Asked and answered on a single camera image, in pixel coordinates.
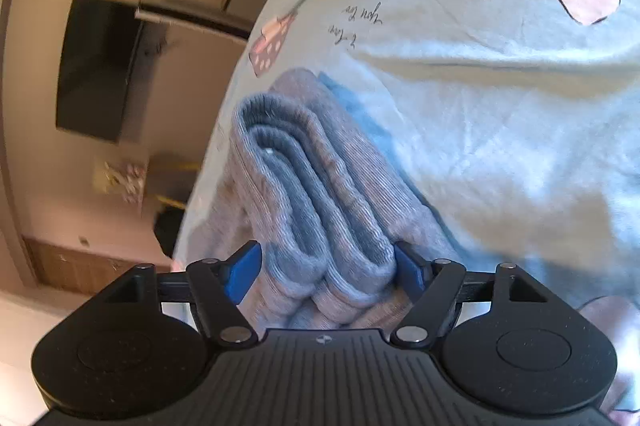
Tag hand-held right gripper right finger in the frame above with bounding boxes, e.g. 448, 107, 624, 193
390, 241, 546, 349

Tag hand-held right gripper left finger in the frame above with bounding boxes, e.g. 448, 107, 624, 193
102, 241, 263, 349

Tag grey pants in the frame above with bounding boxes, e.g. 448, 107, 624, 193
200, 68, 467, 333

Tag black bag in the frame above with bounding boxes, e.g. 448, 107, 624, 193
154, 206, 187, 257

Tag yellow side table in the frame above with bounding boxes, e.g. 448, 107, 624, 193
147, 153, 202, 213

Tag wrapped flower bouquet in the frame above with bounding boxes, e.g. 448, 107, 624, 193
92, 158, 149, 205

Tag light blue printed bedsheet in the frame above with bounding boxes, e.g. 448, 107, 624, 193
172, 0, 640, 426

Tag wooden door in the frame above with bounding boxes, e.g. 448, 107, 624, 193
22, 235, 173, 297

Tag black television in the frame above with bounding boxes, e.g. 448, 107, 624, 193
55, 0, 147, 143

